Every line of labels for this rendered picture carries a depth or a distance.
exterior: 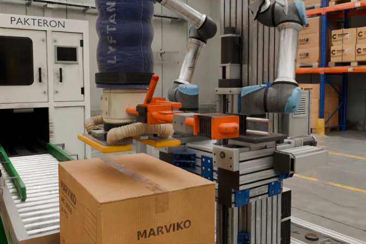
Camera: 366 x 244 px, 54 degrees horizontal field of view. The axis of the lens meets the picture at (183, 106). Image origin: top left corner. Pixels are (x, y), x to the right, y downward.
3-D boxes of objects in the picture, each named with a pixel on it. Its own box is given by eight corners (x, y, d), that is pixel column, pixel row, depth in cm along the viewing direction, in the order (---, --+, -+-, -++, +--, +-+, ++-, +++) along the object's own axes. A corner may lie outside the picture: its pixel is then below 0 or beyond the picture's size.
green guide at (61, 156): (47, 150, 382) (47, 142, 382) (57, 150, 388) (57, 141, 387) (94, 188, 246) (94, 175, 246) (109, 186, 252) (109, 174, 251)
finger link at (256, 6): (241, 15, 138) (251, -8, 133) (251, 17, 142) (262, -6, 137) (245, 19, 136) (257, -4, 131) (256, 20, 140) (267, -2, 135)
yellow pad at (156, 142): (122, 135, 155) (121, 123, 154) (143, 133, 160) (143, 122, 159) (156, 148, 125) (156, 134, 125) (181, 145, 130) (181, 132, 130)
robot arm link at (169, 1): (219, 40, 208) (147, -6, 188) (210, 42, 218) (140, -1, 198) (227, 23, 209) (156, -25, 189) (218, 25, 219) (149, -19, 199)
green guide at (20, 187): (-10, 156, 354) (-10, 147, 354) (2, 155, 360) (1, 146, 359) (8, 202, 218) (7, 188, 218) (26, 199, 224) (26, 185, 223)
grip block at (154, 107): (135, 122, 117) (134, 104, 116) (162, 120, 122) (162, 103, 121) (145, 124, 109) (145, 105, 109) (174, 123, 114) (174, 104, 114)
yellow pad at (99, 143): (77, 139, 145) (77, 127, 145) (101, 137, 150) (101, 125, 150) (103, 153, 116) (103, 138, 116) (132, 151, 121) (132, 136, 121)
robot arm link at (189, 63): (172, 102, 210) (201, 16, 214) (163, 101, 223) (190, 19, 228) (189, 108, 215) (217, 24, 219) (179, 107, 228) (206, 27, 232)
